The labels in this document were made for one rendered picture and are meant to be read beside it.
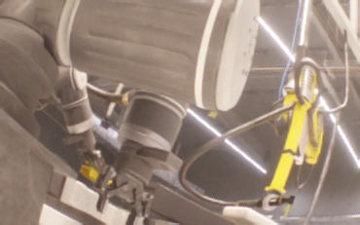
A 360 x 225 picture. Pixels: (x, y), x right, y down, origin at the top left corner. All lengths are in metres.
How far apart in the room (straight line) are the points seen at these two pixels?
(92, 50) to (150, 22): 0.09
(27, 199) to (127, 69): 0.26
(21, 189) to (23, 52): 0.21
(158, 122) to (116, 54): 0.35
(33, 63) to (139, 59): 0.17
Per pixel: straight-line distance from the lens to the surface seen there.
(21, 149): 0.65
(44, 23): 0.69
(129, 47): 0.61
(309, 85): 2.44
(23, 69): 0.67
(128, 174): 0.95
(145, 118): 0.95
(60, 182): 1.29
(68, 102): 1.51
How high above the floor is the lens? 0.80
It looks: 21 degrees up
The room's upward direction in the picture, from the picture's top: 22 degrees clockwise
